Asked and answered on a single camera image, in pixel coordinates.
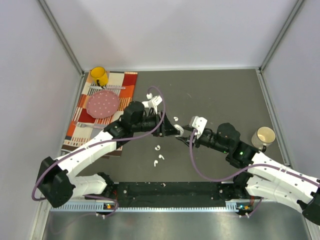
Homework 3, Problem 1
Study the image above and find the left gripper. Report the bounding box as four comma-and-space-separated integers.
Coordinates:
132, 110, 180, 137

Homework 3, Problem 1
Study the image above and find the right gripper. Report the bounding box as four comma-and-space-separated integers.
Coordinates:
177, 124, 230, 154

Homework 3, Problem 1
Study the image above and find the white charging case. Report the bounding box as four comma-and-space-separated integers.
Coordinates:
174, 124, 184, 137

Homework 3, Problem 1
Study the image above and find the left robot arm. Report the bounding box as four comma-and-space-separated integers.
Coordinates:
35, 101, 183, 208

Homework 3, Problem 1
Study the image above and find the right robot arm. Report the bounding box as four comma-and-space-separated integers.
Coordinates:
174, 120, 320, 225

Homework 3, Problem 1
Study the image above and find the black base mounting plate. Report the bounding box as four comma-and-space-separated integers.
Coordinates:
84, 181, 263, 208

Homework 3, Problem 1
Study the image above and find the pink polka dot plate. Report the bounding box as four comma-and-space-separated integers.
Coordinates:
86, 90, 120, 119

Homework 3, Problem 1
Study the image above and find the cream dotted mug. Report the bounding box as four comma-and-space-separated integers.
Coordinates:
251, 126, 276, 153

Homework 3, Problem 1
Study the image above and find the patchwork orange placemat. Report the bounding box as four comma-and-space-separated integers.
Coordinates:
61, 72, 138, 153

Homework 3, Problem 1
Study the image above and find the yellow mug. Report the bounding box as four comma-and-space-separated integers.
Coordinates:
90, 66, 109, 87

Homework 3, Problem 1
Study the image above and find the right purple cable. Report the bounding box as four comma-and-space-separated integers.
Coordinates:
188, 131, 320, 218

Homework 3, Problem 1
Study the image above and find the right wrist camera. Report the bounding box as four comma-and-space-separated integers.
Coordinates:
188, 116, 208, 139

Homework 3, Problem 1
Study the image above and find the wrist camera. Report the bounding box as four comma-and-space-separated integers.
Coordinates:
188, 116, 208, 139
142, 93, 163, 114

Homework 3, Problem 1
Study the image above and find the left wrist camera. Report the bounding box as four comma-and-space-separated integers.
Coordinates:
142, 93, 163, 114

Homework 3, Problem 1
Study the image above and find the white cable duct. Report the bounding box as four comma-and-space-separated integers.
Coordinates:
51, 201, 253, 213

